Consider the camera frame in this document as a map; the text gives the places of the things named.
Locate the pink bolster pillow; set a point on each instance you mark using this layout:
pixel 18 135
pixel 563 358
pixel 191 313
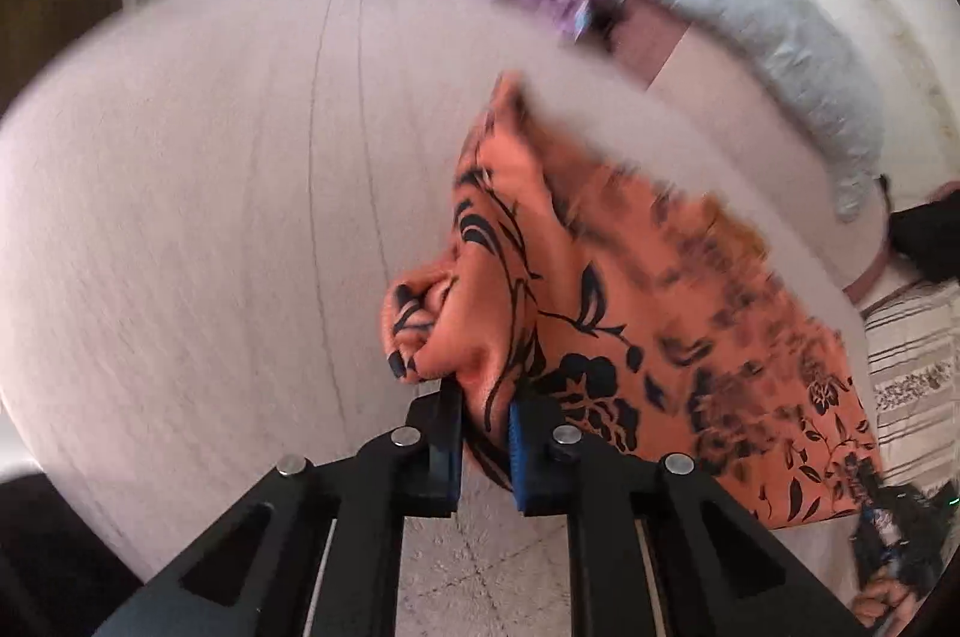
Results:
pixel 720 105

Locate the black garment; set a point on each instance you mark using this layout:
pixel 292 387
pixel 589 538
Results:
pixel 926 232

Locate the person's right hand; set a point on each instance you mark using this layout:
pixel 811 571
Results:
pixel 885 603

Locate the striped floral headboard cushion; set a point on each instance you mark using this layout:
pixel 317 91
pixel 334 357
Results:
pixel 915 374

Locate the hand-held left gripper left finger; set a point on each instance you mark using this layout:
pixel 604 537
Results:
pixel 448 449

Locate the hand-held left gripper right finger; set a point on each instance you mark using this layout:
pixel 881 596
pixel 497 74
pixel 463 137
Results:
pixel 523 461

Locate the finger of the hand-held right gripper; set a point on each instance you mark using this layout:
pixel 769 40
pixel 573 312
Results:
pixel 879 536

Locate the grey quilted pillow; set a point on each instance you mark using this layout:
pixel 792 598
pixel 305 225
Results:
pixel 750 22

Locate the bed with pink sheet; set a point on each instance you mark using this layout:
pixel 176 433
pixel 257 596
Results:
pixel 225 232

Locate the orange floral shirt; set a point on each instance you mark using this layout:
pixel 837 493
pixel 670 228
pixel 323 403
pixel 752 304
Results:
pixel 615 322

